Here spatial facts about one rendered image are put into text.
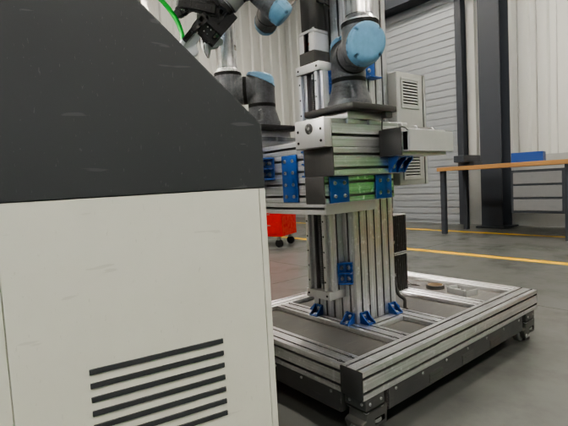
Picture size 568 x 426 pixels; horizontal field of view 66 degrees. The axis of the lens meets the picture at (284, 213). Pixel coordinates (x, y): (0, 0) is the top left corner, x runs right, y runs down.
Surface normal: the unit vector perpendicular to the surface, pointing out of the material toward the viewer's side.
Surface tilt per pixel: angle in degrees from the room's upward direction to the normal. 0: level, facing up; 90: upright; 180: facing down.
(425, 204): 90
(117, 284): 90
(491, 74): 90
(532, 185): 90
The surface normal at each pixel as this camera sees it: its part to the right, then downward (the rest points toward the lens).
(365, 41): 0.16, 0.19
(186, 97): 0.50, 0.04
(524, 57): -0.77, 0.08
